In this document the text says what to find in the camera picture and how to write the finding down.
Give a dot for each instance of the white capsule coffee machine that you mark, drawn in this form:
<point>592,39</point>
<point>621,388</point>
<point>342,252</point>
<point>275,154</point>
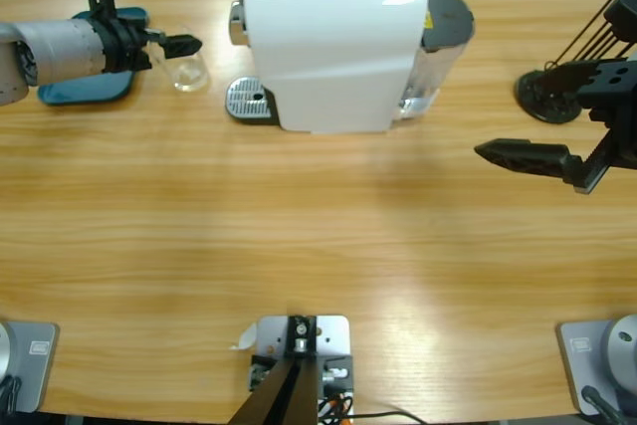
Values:
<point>328,62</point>

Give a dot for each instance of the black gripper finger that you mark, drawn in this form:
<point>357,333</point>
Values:
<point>527,156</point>
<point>567,79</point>
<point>183,46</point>

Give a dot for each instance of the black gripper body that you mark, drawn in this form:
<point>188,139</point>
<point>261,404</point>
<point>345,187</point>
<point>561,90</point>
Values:
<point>622,106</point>
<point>124,47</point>

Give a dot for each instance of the clear drinking glass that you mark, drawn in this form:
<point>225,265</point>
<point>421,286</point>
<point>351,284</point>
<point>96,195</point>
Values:
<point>191,79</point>

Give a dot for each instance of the white paper tag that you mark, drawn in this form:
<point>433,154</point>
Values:
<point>246,338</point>

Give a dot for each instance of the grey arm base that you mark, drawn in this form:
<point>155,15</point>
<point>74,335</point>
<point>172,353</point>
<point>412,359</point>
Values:
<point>35,370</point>
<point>577,360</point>

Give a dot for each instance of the teal plastic tray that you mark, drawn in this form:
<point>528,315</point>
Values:
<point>89,94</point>

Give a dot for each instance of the dark camera post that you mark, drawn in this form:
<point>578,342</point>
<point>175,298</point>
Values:
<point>288,395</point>

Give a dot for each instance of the black capsule holder with rods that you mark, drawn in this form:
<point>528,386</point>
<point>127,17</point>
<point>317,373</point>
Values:
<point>542,106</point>

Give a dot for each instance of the dark wrist camera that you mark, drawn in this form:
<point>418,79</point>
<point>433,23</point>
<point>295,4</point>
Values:
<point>624,12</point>

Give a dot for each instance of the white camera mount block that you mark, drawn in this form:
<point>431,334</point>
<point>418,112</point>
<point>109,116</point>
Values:
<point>333,335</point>

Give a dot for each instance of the clear water tank grey lid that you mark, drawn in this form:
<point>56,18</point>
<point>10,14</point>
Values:
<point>448,17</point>

